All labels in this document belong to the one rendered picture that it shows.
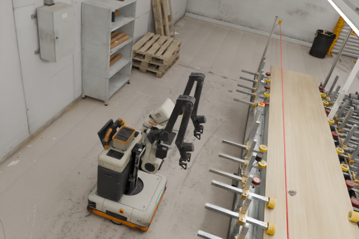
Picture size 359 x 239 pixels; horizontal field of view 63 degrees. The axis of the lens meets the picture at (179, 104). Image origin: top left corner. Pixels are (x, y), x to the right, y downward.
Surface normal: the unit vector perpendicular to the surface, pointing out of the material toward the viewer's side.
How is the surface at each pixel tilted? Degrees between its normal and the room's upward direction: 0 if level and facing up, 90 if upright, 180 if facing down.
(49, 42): 90
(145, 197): 0
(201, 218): 0
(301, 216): 0
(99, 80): 90
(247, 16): 90
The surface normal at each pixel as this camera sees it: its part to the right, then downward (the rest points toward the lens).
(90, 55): -0.28, 0.47
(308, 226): 0.16, -0.84
